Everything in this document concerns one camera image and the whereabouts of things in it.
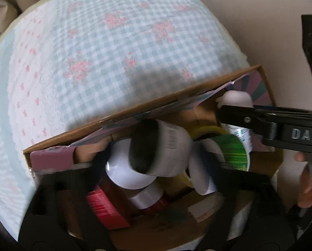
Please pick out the green label white bottle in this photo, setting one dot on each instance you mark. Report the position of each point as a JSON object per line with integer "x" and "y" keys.
{"x": 235, "y": 156}

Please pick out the white lid round jar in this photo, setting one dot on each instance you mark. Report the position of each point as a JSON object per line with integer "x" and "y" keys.
{"x": 121, "y": 173}

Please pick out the black cap small white bottle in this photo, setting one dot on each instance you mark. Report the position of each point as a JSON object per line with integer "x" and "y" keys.
{"x": 160, "y": 149}

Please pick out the tall white pill bottle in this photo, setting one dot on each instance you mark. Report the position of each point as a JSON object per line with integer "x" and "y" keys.
{"x": 241, "y": 99}

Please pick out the clear tape roll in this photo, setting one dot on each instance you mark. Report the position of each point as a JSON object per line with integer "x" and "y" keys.
{"x": 204, "y": 149}

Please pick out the blue checkered floral bedsheet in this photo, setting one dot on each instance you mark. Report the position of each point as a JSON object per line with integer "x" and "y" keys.
{"x": 66, "y": 62}

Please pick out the person's right hand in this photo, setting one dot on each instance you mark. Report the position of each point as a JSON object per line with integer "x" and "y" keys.
{"x": 304, "y": 199}

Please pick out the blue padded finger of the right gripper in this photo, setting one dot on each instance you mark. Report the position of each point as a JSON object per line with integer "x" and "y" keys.
{"x": 284, "y": 128}

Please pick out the red medicine box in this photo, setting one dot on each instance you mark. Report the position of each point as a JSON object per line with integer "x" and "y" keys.
{"x": 107, "y": 210}

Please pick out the red lid jar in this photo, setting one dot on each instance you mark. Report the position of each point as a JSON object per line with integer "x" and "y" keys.
{"x": 150, "y": 200}

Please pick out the cardboard box pink lining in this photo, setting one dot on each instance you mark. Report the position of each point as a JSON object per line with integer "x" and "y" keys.
{"x": 245, "y": 214}

